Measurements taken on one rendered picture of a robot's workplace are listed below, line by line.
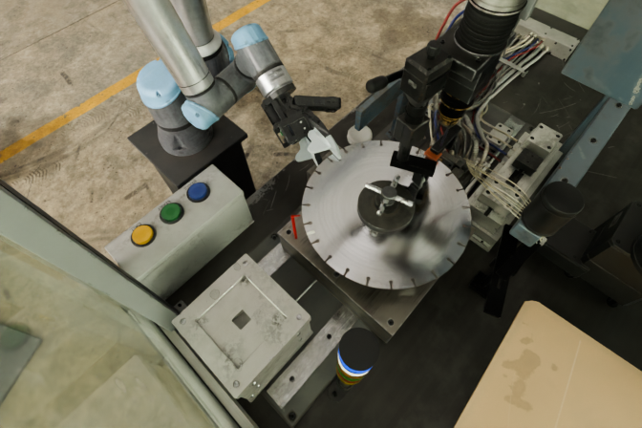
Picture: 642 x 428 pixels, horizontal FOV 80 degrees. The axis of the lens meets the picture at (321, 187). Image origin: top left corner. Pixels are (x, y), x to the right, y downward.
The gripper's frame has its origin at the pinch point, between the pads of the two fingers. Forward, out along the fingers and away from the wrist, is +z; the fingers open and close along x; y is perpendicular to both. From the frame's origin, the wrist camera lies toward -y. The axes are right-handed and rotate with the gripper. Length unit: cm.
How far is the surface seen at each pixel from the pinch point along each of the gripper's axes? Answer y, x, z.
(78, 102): 55, -166, -98
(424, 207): -5.5, 17.4, 16.0
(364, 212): 5.0, 15.2, 10.4
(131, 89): 27, -162, -91
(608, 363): -21, 24, 63
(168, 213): 36.0, -2.7, -8.9
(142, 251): 43.9, -1.2, -4.8
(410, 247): 2.5, 19.9, 19.8
